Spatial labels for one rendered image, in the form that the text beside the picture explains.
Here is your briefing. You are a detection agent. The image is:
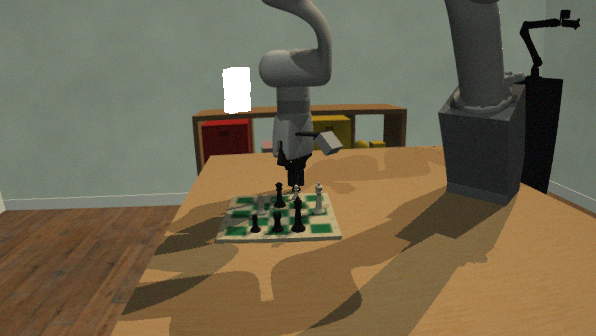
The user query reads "white pawn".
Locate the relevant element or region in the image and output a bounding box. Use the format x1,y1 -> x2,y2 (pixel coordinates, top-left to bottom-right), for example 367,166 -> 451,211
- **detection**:
292,185 -> 301,200

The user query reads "green and white chessboard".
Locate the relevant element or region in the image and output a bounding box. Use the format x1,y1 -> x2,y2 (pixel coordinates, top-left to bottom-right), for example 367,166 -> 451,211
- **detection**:
215,193 -> 342,243

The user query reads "white chess king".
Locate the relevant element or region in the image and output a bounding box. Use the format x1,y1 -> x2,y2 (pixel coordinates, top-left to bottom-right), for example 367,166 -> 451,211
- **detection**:
313,182 -> 325,215

